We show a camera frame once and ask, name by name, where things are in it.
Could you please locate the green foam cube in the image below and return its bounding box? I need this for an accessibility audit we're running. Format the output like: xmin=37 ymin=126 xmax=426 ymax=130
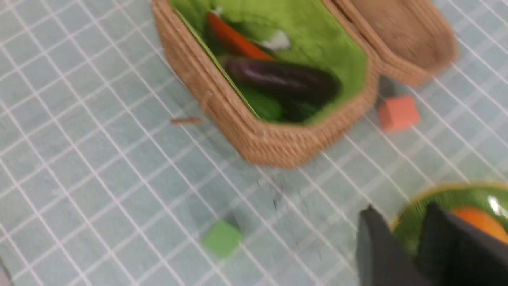
xmin=202 ymin=220 xmax=243 ymax=259

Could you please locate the orange yellow toy mango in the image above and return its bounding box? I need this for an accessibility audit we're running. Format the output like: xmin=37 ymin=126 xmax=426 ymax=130
xmin=451 ymin=207 xmax=508 ymax=244

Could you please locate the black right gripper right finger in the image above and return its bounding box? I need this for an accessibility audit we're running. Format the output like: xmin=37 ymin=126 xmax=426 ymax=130
xmin=416 ymin=203 xmax=508 ymax=286

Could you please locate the green toy cucumber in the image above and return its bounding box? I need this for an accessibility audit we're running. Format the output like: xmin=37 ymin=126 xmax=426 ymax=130
xmin=239 ymin=85 xmax=320 ymax=123

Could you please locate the orange toy carrot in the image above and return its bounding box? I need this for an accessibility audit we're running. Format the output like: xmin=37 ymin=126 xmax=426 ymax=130
xmin=206 ymin=12 xmax=275 ymax=61

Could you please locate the woven rattan basket green lining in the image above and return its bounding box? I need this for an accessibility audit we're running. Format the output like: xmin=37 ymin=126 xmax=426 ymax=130
xmin=151 ymin=0 xmax=380 ymax=168

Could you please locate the green checkered tablecloth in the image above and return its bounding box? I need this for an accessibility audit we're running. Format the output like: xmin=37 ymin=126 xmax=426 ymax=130
xmin=0 ymin=0 xmax=507 ymax=286

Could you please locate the orange foam cube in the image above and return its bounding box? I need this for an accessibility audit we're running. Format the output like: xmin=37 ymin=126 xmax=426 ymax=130
xmin=376 ymin=95 xmax=419 ymax=133

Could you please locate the woven rattan basket lid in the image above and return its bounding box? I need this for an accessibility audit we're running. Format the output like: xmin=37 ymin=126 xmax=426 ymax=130
xmin=334 ymin=0 xmax=459 ymax=87

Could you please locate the purple toy eggplant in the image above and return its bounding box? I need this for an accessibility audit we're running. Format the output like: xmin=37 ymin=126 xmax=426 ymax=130
xmin=219 ymin=56 xmax=342 ymax=105

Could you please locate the green glass leaf plate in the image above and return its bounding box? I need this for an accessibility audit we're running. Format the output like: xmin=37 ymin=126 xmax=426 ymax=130
xmin=390 ymin=182 xmax=508 ymax=260

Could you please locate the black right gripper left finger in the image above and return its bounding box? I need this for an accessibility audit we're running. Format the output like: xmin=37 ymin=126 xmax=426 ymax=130
xmin=356 ymin=205 xmax=431 ymax=286

